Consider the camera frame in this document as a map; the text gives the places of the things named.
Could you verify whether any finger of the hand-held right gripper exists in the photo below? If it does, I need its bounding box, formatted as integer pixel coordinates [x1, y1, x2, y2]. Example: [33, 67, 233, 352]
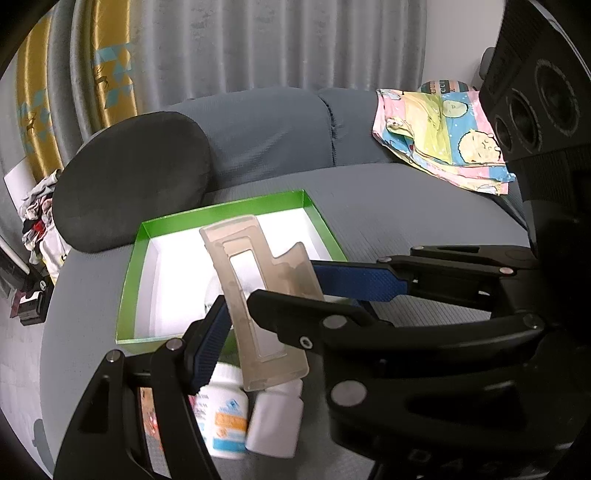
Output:
[247, 288, 574, 462]
[308, 246, 541, 303]

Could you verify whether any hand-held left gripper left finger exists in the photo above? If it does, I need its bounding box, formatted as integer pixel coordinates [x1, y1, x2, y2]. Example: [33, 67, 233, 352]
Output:
[54, 302, 235, 480]

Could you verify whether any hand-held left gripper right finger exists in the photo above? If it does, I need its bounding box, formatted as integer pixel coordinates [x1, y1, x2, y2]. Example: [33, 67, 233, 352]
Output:
[374, 442, 573, 480]

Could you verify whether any translucent beige plastic case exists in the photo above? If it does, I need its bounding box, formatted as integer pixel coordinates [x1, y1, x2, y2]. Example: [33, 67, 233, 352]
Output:
[199, 213, 325, 393]

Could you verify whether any white bottle orange blue label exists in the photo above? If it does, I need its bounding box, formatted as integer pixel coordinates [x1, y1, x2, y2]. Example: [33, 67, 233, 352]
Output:
[191, 362, 251, 459]

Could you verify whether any green cardboard box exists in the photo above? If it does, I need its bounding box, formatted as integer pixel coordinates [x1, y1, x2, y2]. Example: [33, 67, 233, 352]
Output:
[115, 189, 349, 356]

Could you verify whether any small plain white bottle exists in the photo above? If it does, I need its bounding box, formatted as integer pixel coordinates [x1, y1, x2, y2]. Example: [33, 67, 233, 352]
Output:
[245, 378, 304, 459]

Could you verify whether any grey sofa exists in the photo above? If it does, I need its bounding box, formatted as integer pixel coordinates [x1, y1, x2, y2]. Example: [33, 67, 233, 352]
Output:
[39, 87, 541, 480]

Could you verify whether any cartoon printed cloth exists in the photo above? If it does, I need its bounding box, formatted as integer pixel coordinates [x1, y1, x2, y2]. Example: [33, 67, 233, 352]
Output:
[372, 87, 517, 198]

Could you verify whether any patterned pillow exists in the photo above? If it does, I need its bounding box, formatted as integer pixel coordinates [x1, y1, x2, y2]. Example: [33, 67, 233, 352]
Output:
[417, 80, 471, 95]

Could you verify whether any black device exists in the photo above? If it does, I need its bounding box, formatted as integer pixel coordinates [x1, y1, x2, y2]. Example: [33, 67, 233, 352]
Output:
[10, 274, 52, 328]

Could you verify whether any black cushion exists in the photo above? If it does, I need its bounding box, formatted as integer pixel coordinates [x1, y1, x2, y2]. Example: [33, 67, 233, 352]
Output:
[52, 111, 214, 254]

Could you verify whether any pile of clothes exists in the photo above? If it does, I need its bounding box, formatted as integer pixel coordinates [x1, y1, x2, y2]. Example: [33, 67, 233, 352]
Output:
[21, 168, 72, 282]

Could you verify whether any grey curtain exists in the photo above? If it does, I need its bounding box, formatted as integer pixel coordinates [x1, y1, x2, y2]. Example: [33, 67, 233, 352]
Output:
[46, 0, 437, 139]

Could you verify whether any white board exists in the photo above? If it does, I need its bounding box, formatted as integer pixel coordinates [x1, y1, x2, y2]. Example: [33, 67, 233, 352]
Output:
[4, 156, 34, 206]

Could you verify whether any gold patterned curtain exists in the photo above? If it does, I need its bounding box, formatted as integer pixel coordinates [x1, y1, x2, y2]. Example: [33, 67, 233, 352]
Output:
[16, 0, 138, 171]

